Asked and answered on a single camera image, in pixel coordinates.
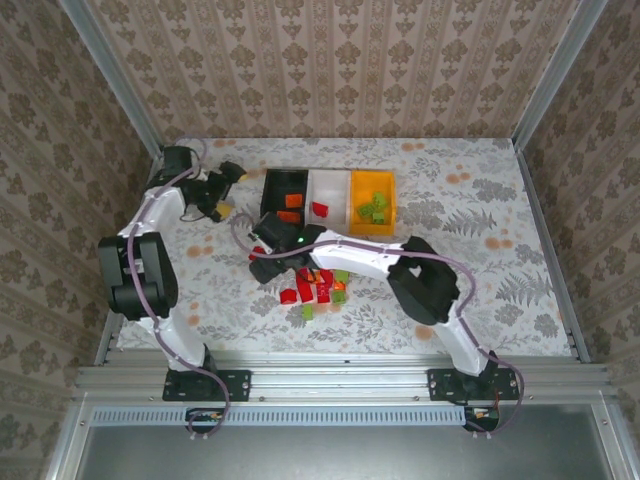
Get black plastic bin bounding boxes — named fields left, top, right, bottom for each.
left=259, top=168, right=310, bottom=232

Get floral patterned tablecloth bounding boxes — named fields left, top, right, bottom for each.
left=117, top=137, right=574, bottom=359

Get white plastic bin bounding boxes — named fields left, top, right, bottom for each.
left=304, top=168, right=352, bottom=234

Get yellow plastic bin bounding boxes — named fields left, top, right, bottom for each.
left=348, top=169, right=399, bottom=237

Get black electronics board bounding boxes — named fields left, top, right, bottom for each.
left=463, top=407, right=501, bottom=432
left=185, top=407, right=225, bottom=427

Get grey metal panel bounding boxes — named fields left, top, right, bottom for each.
left=47, top=402, right=640, bottom=480

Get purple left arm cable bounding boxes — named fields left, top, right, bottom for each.
left=125, top=135, right=232, bottom=442

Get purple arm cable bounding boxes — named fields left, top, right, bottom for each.
left=230, top=213, right=526, bottom=441
left=125, top=135, right=232, bottom=442

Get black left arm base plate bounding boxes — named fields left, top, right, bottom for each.
left=163, top=368, right=251, bottom=402

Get aluminium frame beam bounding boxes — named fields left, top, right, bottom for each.
left=74, top=349, right=616, bottom=403

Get aluminium corner post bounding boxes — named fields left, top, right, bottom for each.
left=512, top=0, right=611, bottom=151
left=57, top=0, right=166, bottom=156

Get grey slotted cable duct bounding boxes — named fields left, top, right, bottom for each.
left=92, top=405, right=469, bottom=427

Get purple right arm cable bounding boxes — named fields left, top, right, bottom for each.
left=230, top=213, right=526, bottom=441

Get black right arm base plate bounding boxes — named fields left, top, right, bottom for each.
left=427, top=368, right=519, bottom=402

